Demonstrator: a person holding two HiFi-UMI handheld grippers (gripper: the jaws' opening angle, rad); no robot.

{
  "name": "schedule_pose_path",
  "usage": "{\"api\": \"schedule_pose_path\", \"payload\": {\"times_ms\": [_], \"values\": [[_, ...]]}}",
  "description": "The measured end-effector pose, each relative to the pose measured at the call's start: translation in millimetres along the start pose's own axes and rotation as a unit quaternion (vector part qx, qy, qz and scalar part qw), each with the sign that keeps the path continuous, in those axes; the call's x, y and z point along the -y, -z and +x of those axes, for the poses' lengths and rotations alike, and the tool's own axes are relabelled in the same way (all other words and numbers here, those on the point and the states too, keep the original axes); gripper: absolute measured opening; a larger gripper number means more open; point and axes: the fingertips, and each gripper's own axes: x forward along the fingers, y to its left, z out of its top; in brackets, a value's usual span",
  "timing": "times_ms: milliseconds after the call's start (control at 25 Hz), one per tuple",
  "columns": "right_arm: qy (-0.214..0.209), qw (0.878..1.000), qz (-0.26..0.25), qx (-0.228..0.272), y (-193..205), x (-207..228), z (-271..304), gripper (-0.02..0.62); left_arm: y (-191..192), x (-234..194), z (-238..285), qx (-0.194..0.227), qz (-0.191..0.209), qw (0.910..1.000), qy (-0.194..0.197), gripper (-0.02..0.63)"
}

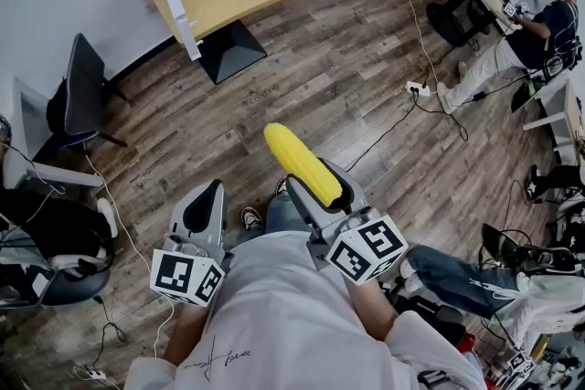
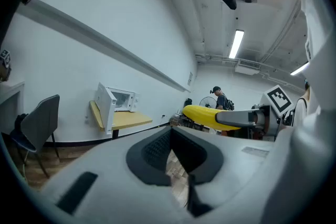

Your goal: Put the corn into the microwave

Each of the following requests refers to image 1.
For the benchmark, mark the black office chair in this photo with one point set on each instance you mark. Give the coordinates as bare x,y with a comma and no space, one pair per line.
82,91

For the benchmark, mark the black round stool base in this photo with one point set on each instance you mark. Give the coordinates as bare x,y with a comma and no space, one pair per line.
452,23

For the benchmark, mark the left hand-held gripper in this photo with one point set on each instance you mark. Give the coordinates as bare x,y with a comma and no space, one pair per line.
173,274

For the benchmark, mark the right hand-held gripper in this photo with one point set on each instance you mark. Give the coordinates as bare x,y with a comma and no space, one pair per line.
365,249

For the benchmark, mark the person's left forearm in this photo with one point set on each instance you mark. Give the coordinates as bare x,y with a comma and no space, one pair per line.
189,333

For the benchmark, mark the person's blue jeans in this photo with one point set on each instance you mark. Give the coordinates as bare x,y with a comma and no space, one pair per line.
283,217

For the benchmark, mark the person's right forearm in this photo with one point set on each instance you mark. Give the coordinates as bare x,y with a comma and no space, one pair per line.
372,310

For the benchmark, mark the white cabinet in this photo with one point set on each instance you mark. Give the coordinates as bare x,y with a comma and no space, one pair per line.
27,128

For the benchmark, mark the yellow corn cob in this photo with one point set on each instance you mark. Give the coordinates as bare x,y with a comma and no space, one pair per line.
297,160

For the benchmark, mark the white desk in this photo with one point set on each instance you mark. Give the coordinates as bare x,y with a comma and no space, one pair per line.
562,114

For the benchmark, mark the white power strip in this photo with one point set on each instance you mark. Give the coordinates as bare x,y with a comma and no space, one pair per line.
418,89

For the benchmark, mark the person's white shirt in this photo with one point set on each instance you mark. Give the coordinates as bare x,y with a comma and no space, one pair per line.
283,315

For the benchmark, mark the person's black white shoe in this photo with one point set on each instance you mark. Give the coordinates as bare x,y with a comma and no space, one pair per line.
282,186
251,219

